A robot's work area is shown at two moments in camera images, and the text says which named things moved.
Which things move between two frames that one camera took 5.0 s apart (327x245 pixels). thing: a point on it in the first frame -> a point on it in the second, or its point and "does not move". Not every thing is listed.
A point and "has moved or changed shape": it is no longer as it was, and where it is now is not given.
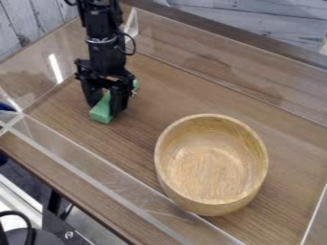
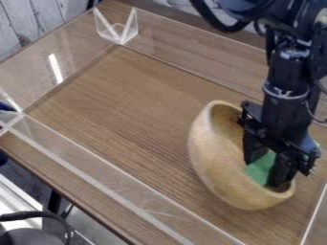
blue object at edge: [7, 107] does not move
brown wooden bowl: [210, 164] has moved or changed shape
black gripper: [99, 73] -> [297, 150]
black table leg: [55, 202] does not move
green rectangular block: [102, 113] -> [258, 169]
